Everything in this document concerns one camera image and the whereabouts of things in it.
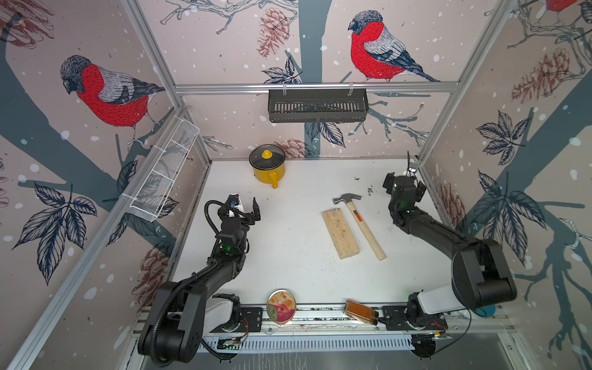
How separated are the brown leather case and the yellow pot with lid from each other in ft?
1.94

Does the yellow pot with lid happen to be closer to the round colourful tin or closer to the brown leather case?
the round colourful tin

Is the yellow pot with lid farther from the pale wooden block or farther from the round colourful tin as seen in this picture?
the round colourful tin

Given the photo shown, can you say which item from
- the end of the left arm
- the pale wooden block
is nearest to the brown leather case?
the pale wooden block

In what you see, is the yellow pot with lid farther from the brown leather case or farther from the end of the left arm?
the brown leather case

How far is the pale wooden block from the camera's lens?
877 mm

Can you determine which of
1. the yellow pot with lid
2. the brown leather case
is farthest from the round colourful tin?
the yellow pot with lid

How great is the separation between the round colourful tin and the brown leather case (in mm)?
186

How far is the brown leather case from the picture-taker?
73cm

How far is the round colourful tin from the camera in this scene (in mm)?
728

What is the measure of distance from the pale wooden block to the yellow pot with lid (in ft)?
0.91

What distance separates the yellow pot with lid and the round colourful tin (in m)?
0.47

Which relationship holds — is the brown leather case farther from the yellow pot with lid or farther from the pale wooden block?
the yellow pot with lid

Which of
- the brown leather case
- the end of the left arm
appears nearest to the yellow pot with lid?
the end of the left arm

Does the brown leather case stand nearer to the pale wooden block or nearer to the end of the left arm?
the pale wooden block
